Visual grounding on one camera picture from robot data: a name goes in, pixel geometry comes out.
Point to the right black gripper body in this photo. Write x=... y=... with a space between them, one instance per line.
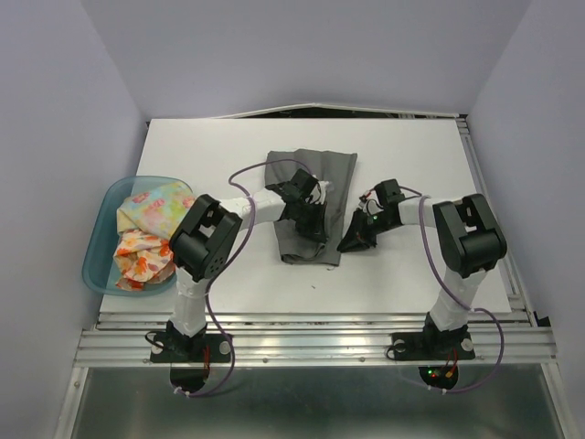
x=378 y=221

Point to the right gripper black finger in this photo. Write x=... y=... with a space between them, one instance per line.
x=357 y=243
x=357 y=223

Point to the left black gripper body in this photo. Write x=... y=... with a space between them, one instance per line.
x=308 y=213

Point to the grey pleated skirt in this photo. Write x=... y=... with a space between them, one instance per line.
x=334 y=167

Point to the pastel floral skirt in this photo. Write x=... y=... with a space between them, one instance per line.
x=157 y=211

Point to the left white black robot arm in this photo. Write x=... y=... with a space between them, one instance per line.
x=203 y=242

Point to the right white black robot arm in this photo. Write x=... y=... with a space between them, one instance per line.
x=471 y=244

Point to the orange floral skirt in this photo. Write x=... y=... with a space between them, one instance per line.
x=143 y=259

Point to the blue plastic basin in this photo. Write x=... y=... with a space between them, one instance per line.
x=99 y=271

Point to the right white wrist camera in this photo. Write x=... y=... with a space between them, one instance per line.
x=367 y=203

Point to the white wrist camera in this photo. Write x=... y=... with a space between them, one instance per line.
x=322 y=188
x=367 y=203

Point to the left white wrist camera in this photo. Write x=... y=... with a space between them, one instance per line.
x=322 y=188

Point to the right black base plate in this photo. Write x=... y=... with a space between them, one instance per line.
x=415 y=346

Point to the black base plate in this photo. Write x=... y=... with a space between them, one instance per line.
x=213 y=348
x=415 y=346

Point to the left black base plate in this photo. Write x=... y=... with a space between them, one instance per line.
x=213 y=348

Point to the aluminium frame rail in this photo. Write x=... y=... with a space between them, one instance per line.
x=296 y=340

